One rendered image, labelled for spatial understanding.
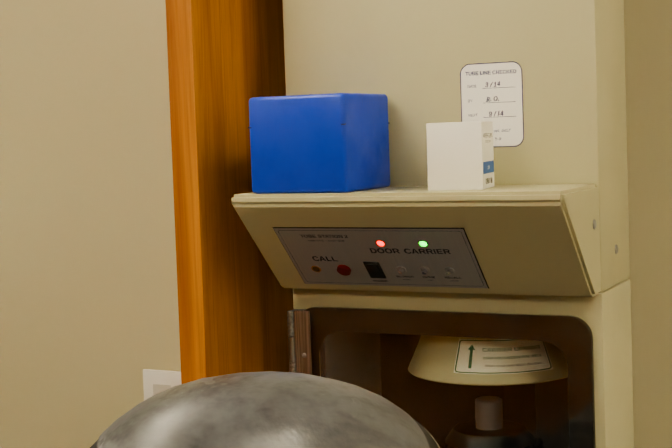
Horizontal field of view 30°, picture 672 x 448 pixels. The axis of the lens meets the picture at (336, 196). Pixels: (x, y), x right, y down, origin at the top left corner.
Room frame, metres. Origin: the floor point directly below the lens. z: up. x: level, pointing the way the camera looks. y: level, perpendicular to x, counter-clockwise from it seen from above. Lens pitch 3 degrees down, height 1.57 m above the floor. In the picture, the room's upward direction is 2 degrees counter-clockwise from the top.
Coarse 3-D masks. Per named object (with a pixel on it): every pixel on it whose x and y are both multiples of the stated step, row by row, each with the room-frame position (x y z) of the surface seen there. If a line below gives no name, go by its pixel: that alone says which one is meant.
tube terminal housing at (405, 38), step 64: (320, 0) 1.25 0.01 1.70; (384, 0) 1.22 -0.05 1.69; (448, 0) 1.19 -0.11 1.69; (512, 0) 1.17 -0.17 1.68; (576, 0) 1.14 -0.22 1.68; (320, 64) 1.26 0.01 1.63; (384, 64) 1.22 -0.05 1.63; (448, 64) 1.19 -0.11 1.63; (576, 64) 1.14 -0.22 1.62; (576, 128) 1.14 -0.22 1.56
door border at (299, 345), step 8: (296, 312) 1.26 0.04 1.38; (304, 312) 1.26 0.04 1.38; (296, 320) 1.26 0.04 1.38; (304, 320) 1.26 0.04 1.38; (296, 328) 1.26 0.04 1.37; (304, 328) 1.26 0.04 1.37; (288, 336) 1.26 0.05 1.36; (296, 336) 1.26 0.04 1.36; (304, 336) 1.26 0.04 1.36; (288, 344) 1.26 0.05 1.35; (296, 344) 1.26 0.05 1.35; (304, 344) 1.26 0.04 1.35; (296, 352) 1.26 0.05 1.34; (304, 352) 1.26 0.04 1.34; (296, 360) 1.26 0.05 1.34; (304, 360) 1.26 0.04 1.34; (296, 368) 1.26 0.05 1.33; (304, 368) 1.26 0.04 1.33
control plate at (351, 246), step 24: (288, 240) 1.18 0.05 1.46; (312, 240) 1.17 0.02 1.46; (336, 240) 1.16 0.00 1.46; (360, 240) 1.15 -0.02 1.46; (384, 240) 1.14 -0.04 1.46; (408, 240) 1.13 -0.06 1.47; (432, 240) 1.12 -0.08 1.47; (456, 240) 1.11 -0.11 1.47; (312, 264) 1.20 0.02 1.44; (336, 264) 1.19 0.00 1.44; (360, 264) 1.18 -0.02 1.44; (384, 264) 1.17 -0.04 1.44; (408, 264) 1.15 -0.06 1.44; (432, 264) 1.14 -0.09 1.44; (456, 264) 1.13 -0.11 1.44
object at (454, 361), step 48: (336, 336) 1.24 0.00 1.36; (384, 336) 1.22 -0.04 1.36; (432, 336) 1.19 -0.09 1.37; (480, 336) 1.17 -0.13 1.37; (528, 336) 1.15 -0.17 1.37; (576, 336) 1.13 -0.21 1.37; (384, 384) 1.22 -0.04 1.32; (432, 384) 1.19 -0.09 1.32; (480, 384) 1.17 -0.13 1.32; (528, 384) 1.15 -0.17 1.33; (576, 384) 1.13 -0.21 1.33; (432, 432) 1.19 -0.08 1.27; (480, 432) 1.17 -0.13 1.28; (528, 432) 1.15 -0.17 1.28; (576, 432) 1.13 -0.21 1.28
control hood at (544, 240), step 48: (384, 192) 1.11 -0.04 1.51; (432, 192) 1.08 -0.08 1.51; (480, 192) 1.06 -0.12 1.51; (528, 192) 1.04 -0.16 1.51; (576, 192) 1.06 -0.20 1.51; (480, 240) 1.10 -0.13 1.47; (528, 240) 1.08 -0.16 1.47; (576, 240) 1.06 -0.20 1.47; (336, 288) 1.23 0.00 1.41; (384, 288) 1.20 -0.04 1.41; (432, 288) 1.17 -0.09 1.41; (480, 288) 1.15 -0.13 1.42; (528, 288) 1.13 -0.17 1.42; (576, 288) 1.11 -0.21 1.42
